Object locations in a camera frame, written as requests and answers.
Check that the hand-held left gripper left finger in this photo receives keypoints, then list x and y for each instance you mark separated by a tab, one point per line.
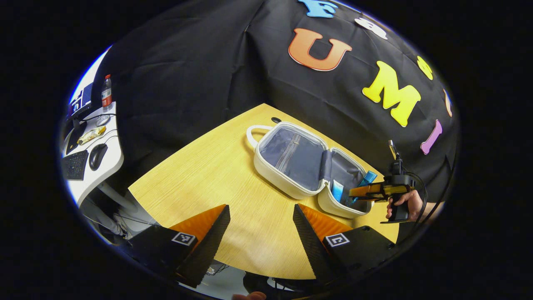
212	246

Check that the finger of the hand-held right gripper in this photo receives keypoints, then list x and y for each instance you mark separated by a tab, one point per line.
366	191
395	191

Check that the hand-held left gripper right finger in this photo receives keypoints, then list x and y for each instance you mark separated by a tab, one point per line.
310	246

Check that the teal bottle with blue cap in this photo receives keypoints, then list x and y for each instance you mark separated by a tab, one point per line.
368	178

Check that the white suitcase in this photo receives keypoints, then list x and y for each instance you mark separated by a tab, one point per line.
300	158

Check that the white desk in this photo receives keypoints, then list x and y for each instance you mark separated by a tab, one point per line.
110	166

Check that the black computer mouse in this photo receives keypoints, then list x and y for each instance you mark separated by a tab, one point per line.
98	156

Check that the black keyboard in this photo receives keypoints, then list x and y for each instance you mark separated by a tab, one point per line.
76	165

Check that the yellow snack packet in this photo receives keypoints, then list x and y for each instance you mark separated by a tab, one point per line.
91	135

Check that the round silver lid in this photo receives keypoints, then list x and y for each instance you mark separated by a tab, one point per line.
103	121

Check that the black backdrop cloth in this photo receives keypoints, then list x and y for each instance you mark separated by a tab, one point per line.
187	75

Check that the clear water bottle red label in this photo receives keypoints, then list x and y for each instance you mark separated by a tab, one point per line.
107	93

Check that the black computer monitor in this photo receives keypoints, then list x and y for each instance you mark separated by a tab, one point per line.
81	98

